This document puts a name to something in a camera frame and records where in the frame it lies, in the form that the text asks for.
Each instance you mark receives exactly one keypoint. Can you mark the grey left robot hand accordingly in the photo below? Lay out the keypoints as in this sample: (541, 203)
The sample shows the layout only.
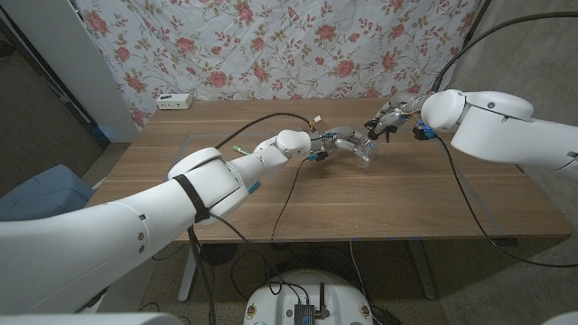
(345, 135)

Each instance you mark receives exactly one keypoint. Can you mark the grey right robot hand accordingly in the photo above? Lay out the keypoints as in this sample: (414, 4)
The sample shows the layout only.
(399, 108)

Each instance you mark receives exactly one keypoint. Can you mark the black trigger pump top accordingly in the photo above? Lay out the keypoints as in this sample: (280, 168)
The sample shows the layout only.
(381, 132)

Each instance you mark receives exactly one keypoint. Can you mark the clear plastic spray bottle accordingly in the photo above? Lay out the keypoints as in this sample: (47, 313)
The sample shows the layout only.
(369, 155)

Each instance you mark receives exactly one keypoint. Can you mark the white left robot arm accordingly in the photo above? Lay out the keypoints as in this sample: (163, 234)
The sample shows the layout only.
(113, 244)

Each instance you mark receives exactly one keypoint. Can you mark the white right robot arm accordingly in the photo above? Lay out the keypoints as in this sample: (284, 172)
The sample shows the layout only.
(496, 126)

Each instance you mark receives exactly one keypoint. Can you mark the colourful coin box package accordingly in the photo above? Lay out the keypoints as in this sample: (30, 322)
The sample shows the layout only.
(329, 126)

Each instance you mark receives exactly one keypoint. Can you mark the green and white marker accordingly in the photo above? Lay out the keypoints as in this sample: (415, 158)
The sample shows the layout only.
(241, 150)

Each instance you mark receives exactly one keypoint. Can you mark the floral backdrop cloth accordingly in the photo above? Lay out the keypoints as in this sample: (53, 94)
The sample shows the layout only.
(280, 49)

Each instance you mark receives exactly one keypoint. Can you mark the black backdrop pole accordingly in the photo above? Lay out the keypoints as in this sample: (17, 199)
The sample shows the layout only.
(476, 20)

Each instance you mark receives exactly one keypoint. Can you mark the grey table leg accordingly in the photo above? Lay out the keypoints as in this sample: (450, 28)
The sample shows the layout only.
(422, 271)

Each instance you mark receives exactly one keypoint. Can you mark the white power strip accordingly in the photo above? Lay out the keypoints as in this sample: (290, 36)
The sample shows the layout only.
(174, 101)

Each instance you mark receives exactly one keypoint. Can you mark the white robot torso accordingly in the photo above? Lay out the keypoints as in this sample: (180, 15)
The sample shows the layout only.
(280, 298)

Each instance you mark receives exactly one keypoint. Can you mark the black power adapter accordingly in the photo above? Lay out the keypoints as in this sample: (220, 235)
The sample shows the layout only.
(384, 316)

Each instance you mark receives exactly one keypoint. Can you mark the white table leg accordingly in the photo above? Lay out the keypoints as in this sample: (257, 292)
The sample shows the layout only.
(187, 280)

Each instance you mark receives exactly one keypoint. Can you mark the white wall panel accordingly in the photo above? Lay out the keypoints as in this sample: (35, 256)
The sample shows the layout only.
(68, 54)

